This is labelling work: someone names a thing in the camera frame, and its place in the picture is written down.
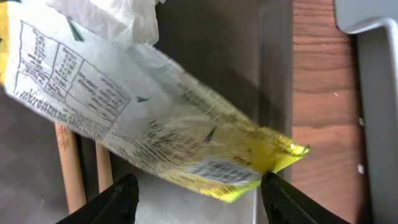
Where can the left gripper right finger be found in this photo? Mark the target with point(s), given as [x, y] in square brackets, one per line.
[285, 204]

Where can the yellow green snack wrapper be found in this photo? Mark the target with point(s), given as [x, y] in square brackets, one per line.
[140, 104]

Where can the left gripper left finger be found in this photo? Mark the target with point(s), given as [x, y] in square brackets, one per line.
[117, 204]

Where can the white napkin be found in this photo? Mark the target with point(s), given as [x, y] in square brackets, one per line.
[121, 22]

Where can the grey dishwasher rack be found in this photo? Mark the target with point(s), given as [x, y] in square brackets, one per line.
[374, 23]

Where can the wooden chopstick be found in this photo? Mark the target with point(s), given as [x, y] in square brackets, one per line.
[71, 169]
[104, 169]

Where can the brown serving tray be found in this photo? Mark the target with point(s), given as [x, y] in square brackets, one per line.
[239, 49]

